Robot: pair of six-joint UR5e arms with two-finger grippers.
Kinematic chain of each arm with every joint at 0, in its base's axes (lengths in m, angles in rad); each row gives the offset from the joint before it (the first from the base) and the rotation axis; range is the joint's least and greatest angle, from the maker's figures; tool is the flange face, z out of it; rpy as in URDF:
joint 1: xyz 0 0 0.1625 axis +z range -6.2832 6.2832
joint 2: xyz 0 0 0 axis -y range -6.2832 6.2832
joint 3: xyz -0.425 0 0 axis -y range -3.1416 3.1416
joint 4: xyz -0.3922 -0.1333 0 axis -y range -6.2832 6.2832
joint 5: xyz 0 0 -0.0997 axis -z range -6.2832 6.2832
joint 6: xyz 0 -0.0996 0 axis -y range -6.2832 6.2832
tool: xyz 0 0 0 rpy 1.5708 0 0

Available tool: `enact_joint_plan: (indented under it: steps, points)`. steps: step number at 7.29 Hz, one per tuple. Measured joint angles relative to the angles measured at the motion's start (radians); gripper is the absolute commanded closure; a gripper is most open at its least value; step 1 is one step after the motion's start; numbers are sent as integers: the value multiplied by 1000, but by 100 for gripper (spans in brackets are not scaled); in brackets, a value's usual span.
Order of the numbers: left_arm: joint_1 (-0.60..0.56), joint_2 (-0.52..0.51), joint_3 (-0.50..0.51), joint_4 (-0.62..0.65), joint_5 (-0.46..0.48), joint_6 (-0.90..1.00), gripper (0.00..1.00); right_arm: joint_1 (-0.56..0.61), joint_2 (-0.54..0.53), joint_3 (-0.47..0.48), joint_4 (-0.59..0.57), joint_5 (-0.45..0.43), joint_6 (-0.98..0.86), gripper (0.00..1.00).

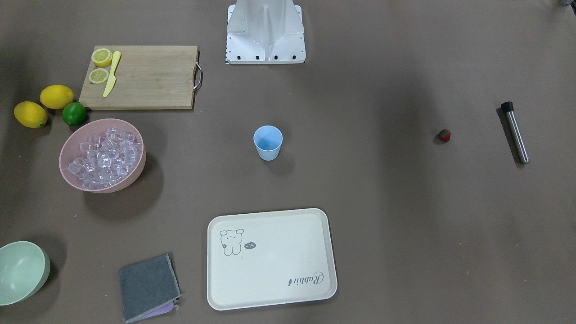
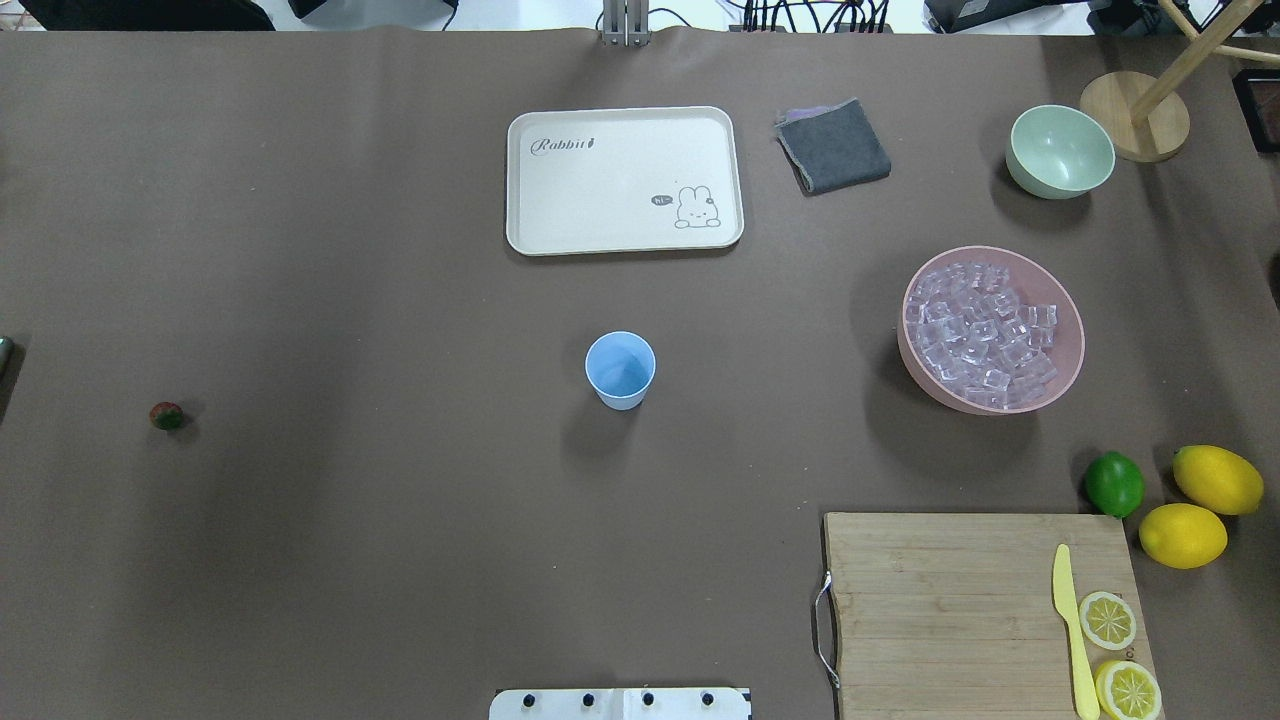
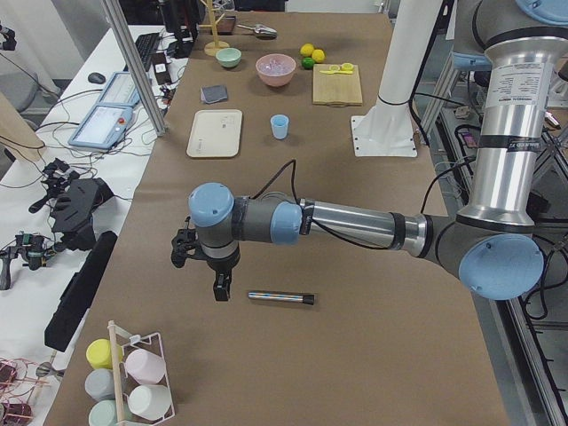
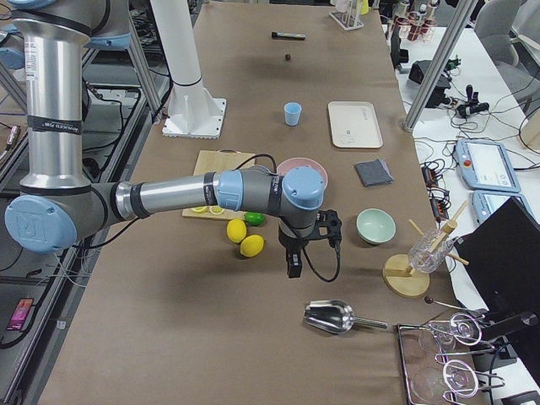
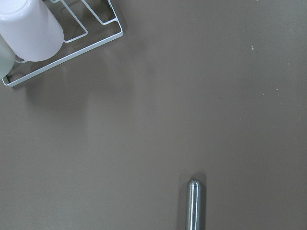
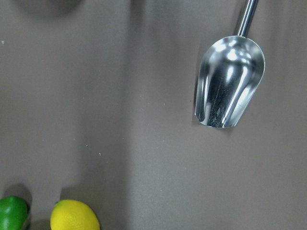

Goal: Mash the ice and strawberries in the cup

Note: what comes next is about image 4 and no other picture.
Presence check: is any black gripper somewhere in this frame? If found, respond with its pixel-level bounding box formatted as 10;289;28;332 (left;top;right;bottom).
278;209;341;278

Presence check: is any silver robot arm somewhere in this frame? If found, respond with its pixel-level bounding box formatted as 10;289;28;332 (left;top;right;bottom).
4;1;342;278

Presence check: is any steel ice scoop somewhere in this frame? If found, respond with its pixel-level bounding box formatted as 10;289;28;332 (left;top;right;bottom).
304;300;389;334

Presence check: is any light blue plastic cup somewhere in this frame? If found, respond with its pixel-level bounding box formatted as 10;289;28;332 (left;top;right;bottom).
283;101;302;127

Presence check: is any yellow lemon near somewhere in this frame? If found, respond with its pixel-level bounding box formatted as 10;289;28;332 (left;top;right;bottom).
240;235;265;257

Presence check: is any yellow lemon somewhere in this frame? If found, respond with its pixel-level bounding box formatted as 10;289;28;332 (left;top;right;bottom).
240;235;265;257
226;219;247;244

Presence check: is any green lime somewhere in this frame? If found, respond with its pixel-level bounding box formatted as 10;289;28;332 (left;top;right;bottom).
244;212;266;226

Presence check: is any yellow lemon far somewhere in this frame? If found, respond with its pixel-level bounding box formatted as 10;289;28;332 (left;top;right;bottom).
226;219;247;244

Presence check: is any mint green bowl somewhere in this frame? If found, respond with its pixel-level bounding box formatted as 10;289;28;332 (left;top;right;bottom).
356;208;397;245

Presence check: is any pink bowl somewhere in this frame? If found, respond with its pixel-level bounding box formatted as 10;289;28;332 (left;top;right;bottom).
277;157;328;188

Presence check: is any lemon slice right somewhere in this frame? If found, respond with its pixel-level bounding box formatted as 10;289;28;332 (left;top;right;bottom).
208;206;225;215

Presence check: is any lemon slice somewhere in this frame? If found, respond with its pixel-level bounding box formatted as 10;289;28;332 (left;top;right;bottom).
208;206;225;215
190;206;208;214

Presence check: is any lemon slice left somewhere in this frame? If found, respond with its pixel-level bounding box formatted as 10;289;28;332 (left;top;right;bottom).
190;206;208;214

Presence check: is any wooden glass holder stand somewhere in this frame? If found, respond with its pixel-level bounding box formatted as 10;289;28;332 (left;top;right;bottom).
382;201;469;298

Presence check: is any grey folded cloth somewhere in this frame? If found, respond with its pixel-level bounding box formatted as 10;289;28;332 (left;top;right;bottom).
354;159;394;187

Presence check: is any wooden cutting board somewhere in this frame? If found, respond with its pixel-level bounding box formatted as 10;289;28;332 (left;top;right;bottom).
182;150;254;221

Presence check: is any clear glass on stand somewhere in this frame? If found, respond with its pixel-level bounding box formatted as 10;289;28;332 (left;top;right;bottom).
408;229;454;273

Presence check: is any cream rectangular tray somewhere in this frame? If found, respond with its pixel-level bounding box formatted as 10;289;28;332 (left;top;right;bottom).
327;101;383;149

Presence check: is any blue teach pendant near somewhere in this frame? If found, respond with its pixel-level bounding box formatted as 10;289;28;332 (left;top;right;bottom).
472;190;526;224

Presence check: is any blue teach pendant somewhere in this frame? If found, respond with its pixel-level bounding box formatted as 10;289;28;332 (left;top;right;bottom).
472;190;526;224
453;139;521;193

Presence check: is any black monitor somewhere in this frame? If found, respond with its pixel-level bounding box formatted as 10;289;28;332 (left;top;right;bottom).
450;196;540;330

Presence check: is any blue teach pendant far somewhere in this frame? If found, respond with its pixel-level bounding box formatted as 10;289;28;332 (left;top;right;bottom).
453;139;521;193

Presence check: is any steel muddler black tip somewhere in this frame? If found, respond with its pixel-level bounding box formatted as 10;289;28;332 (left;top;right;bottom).
271;31;307;41

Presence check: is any smartphone on lower shelf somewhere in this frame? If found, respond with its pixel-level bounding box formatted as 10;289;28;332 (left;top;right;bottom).
7;298;34;331

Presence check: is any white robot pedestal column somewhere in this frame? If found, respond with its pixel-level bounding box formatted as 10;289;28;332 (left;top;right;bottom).
151;0;227;139

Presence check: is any black wire glass rack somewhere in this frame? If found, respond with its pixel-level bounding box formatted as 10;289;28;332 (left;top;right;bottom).
397;311;505;404

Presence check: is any white wire cup rack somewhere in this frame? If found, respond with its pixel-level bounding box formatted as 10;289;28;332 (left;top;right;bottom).
329;0;364;31

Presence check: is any aluminium frame post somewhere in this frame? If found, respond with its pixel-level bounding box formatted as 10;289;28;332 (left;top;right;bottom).
402;0;477;132

